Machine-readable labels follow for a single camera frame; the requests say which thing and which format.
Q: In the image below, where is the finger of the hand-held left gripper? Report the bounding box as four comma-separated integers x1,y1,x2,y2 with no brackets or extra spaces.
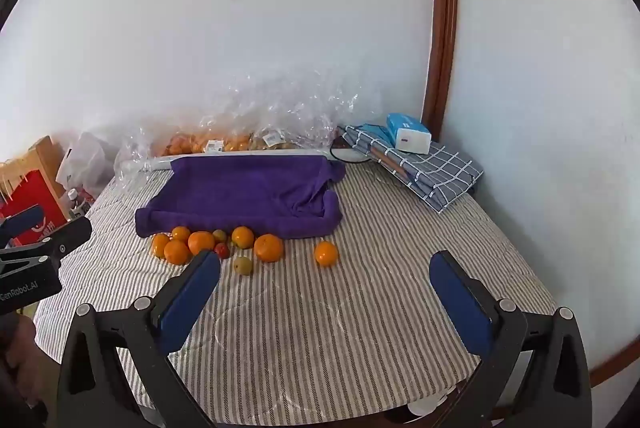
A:
0,203,45,250
35,217,94,267

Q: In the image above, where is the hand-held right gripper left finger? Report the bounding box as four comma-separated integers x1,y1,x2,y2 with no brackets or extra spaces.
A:
56,249,222,428

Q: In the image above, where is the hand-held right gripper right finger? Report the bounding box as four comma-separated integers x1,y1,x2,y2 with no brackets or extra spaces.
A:
429,250,593,428

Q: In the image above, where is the large orange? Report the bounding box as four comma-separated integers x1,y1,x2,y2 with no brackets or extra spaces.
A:
163,239,191,266
188,231,216,257
254,233,285,263

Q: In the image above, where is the purple towel lined tray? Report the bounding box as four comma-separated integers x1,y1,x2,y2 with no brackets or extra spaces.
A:
122,149,347,240

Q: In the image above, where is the person's left hand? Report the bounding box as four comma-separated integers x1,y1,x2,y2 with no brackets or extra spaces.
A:
0,314,39,379

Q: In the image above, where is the red paper bag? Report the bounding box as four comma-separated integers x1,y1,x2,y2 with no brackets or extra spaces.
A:
0,169,69,247

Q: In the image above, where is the white capped bottle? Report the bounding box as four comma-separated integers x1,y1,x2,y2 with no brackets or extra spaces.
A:
67,189,94,217

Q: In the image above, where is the brown cardboard box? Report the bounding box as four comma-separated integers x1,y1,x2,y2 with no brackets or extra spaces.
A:
0,135,69,204

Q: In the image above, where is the white plastic bag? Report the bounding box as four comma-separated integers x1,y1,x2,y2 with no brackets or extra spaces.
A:
56,131,119,200

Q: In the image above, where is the grey checked folded cloth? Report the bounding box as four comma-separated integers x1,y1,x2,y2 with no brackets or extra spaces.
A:
337,124,485,213

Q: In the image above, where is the clear bag of oranges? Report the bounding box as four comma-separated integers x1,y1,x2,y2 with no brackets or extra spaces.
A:
115,111,253,174

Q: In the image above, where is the blue and white tissue box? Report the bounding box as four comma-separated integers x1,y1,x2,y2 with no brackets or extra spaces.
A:
386,113,432,155

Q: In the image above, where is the crinkled clear plastic bag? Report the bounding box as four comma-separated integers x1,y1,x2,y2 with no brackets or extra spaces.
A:
220,68,362,152

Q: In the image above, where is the black cable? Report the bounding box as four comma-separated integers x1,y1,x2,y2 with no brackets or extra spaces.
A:
328,135,375,164

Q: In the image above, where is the brown wooden door frame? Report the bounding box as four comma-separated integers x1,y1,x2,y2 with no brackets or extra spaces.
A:
421,0,460,144

